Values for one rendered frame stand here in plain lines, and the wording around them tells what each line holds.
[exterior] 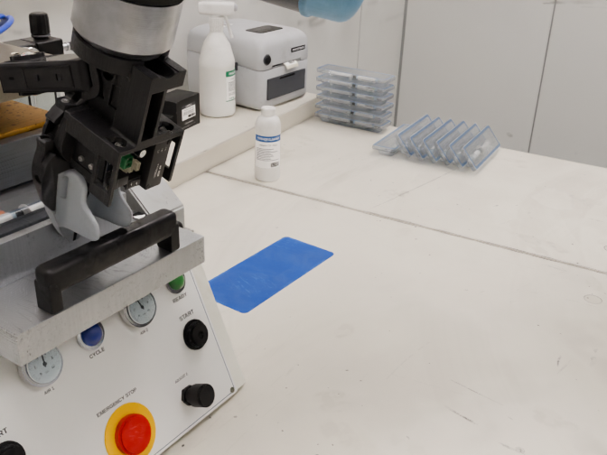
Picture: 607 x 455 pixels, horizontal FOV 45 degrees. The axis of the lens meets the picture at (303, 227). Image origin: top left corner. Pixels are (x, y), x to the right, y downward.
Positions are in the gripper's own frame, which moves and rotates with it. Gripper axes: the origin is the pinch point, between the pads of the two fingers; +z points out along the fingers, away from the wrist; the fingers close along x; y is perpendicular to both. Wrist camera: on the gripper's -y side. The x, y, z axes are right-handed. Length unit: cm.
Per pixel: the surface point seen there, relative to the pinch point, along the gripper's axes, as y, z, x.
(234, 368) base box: 13.8, 19.2, 15.8
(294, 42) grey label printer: -43, 23, 106
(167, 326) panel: 7.7, 12.8, 8.9
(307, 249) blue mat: 3, 26, 50
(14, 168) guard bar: -10.1, 1.2, 2.0
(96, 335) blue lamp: 6.1, 9.5, -0.1
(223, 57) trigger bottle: -47, 25, 85
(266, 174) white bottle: -19, 32, 69
